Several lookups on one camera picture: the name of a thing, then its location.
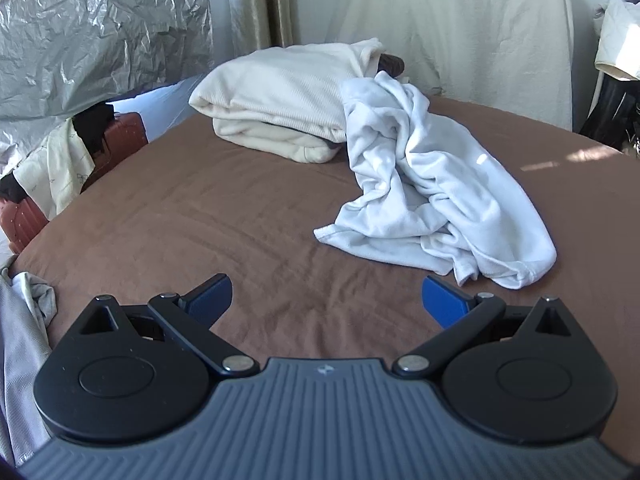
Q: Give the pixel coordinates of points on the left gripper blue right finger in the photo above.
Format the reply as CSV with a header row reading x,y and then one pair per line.
x,y
463,318

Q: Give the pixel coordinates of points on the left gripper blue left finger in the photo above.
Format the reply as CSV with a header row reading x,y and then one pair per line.
x,y
188,319

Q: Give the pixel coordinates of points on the white long-sleeve shirt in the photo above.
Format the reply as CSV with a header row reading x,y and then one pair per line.
x,y
432,197

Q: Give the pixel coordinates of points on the grey cloth at bedside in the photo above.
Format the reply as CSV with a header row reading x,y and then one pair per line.
x,y
28,305

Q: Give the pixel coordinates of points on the cream folded garment bottom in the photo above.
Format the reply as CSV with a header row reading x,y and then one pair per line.
x,y
285,142

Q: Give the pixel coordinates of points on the cream folded garment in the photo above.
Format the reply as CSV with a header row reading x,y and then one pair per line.
x,y
296,87
285,142

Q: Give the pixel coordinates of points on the cream printed cloth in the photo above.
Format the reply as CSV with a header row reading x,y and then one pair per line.
x,y
53,174

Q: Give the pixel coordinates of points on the reddish brown suitcase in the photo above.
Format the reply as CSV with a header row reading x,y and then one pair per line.
x,y
21,222

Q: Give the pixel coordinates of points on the black hanging garment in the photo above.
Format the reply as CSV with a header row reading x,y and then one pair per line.
x,y
614,119

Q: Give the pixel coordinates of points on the cream folded garment top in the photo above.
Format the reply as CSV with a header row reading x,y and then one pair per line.
x,y
296,87

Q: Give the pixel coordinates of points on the dark brown folded garment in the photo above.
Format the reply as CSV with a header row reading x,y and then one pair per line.
x,y
391,65

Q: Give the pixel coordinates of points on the cream covered mattress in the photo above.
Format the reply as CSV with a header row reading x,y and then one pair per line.
x,y
514,55

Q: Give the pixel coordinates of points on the white puffer jacket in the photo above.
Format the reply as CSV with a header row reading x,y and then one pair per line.
x,y
618,54

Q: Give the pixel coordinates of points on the silver foil sheet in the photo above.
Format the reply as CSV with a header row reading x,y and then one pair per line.
x,y
59,57

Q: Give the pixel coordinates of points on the beige curtain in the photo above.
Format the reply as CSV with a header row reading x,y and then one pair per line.
x,y
260,24

